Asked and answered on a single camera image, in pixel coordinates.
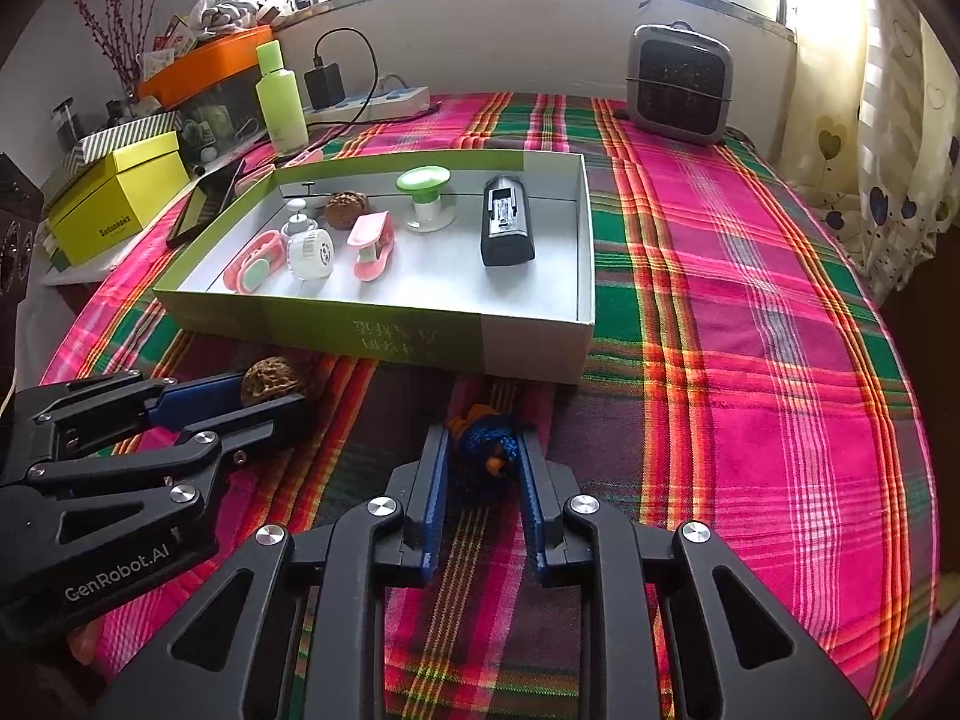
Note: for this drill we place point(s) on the brown walnut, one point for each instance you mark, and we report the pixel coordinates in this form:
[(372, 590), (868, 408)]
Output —
[(274, 379), (346, 208)]

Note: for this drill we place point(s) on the white power strip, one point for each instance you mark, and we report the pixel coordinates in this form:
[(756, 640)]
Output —
[(397, 101)]

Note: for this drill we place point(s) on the dark speaker box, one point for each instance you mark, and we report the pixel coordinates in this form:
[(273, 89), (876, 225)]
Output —
[(19, 225)]

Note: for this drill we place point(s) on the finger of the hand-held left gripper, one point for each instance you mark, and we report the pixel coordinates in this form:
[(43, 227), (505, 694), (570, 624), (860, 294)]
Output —
[(199, 394), (277, 416)]

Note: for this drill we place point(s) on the black smartphone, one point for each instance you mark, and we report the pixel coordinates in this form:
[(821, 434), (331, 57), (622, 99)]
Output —
[(199, 206)]

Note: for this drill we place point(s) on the yellow cardboard box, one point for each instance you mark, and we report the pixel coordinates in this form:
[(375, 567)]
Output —
[(112, 210)]

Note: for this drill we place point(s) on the black charger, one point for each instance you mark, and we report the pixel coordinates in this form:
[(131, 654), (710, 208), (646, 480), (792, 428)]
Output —
[(325, 86)]

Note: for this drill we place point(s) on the white mushroom-shaped plug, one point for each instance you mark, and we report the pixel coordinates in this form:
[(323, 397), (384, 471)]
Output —
[(298, 208)]

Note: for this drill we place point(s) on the white lidded clear jar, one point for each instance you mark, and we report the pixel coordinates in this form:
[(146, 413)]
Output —
[(311, 255)]

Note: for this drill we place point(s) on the green and white cardboard box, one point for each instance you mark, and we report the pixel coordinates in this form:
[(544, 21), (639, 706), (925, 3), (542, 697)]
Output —
[(337, 330)]

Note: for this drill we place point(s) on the striped gift box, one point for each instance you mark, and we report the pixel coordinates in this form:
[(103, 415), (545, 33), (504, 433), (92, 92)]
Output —
[(127, 131)]

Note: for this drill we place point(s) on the green and white suction knob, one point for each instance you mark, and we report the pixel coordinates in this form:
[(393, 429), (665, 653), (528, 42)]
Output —
[(424, 184)]

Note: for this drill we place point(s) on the pile of paper packets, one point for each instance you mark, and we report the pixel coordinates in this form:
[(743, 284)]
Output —
[(217, 15)]

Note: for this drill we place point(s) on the green plastic bottle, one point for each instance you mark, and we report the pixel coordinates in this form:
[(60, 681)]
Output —
[(281, 101)]

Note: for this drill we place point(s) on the pink clip with mint pad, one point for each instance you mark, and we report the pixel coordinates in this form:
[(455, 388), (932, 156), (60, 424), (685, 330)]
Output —
[(255, 266)]

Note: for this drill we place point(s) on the orange box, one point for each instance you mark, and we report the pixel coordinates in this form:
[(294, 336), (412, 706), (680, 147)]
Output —
[(206, 64)]

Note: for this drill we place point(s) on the grey space heater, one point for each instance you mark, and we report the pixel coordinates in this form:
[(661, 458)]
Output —
[(679, 86)]

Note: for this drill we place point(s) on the person's left hand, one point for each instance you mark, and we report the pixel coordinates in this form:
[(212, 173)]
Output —
[(84, 645)]

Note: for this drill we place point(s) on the black rectangular device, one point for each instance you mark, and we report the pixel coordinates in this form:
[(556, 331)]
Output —
[(506, 229)]

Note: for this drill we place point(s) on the pink wristband device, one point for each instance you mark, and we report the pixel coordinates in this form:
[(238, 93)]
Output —
[(251, 181)]

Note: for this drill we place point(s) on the glass tank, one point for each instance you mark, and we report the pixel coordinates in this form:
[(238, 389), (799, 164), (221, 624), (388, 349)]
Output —
[(225, 116)]

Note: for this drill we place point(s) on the plain pink clip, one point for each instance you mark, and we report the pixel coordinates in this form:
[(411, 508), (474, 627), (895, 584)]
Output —
[(371, 247)]

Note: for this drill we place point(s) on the plaid tablecloth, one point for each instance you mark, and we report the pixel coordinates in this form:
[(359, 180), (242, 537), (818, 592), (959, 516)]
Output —
[(750, 352)]

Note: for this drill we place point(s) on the heart-print curtain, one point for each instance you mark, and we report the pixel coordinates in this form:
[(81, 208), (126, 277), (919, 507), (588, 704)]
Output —
[(892, 165)]

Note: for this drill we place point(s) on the purple flower branches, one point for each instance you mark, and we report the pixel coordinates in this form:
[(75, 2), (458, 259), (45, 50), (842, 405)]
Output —
[(120, 22)]

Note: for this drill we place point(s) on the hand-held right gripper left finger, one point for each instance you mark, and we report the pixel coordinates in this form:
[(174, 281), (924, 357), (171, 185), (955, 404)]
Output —
[(433, 495)]

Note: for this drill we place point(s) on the dark glass jar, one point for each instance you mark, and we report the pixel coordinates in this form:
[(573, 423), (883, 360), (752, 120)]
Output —
[(65, 124)]

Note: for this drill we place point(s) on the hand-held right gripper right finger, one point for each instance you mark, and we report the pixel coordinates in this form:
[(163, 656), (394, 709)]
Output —
[(529, 502)]

